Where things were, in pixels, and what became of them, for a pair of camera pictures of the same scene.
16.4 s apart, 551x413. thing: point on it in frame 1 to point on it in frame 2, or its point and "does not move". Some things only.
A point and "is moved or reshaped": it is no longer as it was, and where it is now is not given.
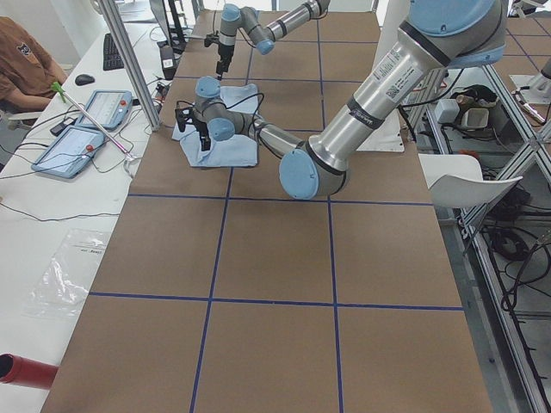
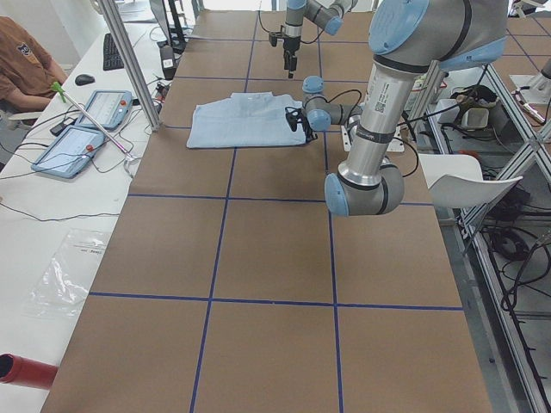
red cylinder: x=21 y=371 does not move
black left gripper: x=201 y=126 to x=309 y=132
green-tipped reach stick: x=57 y=86 does not move
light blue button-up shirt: x=238 y=151 is moved or reshaped
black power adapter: x=168 y=60 does not move
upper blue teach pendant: x=108 y=108 does not move
